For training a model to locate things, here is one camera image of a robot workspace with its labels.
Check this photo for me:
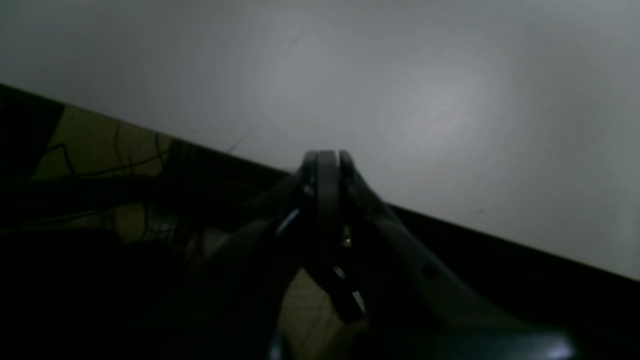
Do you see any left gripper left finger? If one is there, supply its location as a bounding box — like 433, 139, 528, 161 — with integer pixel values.
301, 150, 327, 281

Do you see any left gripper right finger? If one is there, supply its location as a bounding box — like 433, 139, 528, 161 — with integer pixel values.
329, 150, 365, 321

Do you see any black cable bundle background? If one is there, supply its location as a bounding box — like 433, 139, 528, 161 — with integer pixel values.
30, 120, 191, 241

